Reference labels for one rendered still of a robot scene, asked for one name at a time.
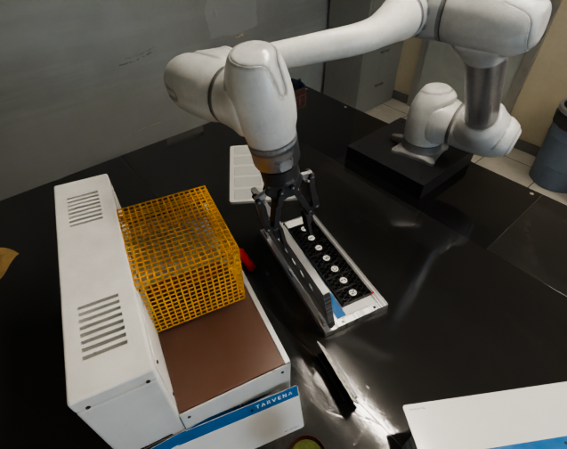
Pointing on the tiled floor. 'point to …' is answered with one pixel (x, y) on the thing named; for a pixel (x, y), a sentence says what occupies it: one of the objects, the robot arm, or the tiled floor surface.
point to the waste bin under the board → (562, 150)
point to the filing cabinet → (368, 76)
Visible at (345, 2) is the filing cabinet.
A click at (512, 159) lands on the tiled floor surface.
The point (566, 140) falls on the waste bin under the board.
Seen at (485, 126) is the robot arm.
